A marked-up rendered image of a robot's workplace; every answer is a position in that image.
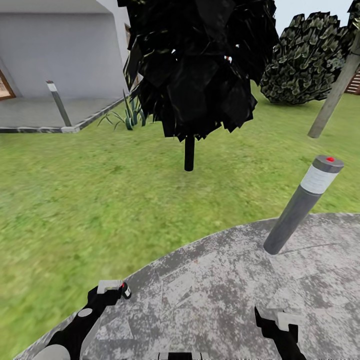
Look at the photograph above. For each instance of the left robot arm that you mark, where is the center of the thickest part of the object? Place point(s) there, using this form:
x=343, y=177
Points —
x=72, y=342

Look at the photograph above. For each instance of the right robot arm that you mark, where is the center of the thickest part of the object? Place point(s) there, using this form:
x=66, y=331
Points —
x=284, y=332

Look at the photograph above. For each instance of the pesticide atomizer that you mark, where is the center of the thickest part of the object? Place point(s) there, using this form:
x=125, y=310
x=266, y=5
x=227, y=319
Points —
x=126, y=291

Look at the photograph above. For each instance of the bush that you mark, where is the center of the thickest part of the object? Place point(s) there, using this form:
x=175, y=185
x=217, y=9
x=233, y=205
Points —
x=296, y=74
x=131, y=112

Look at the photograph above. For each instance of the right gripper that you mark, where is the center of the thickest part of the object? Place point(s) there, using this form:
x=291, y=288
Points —
x=271, y=330

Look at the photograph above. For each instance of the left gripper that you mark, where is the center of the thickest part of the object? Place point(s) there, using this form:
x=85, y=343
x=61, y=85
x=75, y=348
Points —
x=110, y=297

